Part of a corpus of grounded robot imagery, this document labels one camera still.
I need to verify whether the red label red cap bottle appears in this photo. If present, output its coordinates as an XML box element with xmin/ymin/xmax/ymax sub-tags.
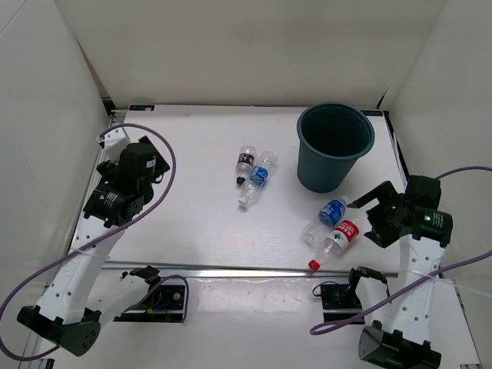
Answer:
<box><xmin>307</xmin><ymin>217</ymin><xmax>360</xmax><ymax>271</ymax></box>

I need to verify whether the black label plastic bottle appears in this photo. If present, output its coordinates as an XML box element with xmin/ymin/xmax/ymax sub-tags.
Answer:
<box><xmin>235</xmin><ymin>145</ymin><xmax>257</xmax><ymax>187</ymax></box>

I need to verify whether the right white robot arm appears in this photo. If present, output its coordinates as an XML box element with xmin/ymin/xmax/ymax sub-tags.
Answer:
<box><xmin>345</xmin><ymin>175</ymin><xmax>453</xmax><ymax>368</ymax></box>

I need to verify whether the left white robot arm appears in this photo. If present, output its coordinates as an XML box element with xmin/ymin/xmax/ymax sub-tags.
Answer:
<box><xmin>17</xmin><ymin>129</ymin><xmax>175</xmax><ymax>357</ymax></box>

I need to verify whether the dark green plastic bin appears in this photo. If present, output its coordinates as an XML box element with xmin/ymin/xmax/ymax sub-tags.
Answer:
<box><xmin>297</xmin><ymin>103</ymin><xmax>375</xmax><ymax>193</ymax></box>

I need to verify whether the blue label bottle white cap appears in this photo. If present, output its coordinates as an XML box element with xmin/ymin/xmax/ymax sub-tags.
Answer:
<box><xmin>238</xmin><ymin>151</ymin><xmax>278</xmax><ymax>208</ymax></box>

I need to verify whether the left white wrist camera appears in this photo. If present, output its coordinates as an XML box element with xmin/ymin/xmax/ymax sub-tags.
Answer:
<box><xmin>97</xmin><ymin>128</ymin><xmax>131</xmax><ymax>162</ymax></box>

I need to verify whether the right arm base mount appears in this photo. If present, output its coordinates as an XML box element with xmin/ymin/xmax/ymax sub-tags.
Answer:
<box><xmin>312</xmin><ymin>281</ymin><xmax>362</xmax><ymax>323</ymax></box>

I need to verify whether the aluminium front rail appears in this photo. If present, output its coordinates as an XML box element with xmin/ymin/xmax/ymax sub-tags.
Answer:
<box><xmin>99</xmin><ymin>262</ymin><xmax>399</xmax><ymax>278</ymax></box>

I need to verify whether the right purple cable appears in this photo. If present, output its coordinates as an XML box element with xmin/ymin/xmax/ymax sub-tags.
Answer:
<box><xmin>309</xmin><ymin>165</ymin><xmax>492</xmax><ymax>337</ymax></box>

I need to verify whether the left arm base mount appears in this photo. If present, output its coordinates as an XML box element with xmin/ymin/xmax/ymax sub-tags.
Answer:
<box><xmin>113</xmin><ymin>275</ymin><xmax>190</xmax><ymax>324</ymax></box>

